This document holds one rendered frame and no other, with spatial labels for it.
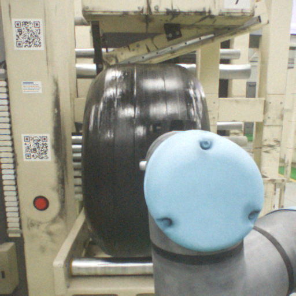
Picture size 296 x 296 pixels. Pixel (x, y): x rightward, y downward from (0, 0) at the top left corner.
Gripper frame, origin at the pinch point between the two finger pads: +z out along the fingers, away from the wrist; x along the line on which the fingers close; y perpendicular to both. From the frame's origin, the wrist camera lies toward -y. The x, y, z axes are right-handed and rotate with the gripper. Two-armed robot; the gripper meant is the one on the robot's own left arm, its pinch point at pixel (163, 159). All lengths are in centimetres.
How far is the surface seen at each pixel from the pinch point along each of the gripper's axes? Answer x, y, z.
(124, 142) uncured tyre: 7.6, 3.2, 1.6
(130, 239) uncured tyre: 6.5, -18.6, 5.4
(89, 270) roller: 17.8, -31.5, 15.4
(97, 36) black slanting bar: 21, 40, 49
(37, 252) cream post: 35, -31, 23
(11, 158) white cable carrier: 40.4, -2.4, 21.6
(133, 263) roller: 6.2, -30.0, 16.0
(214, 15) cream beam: -21, 46, 42
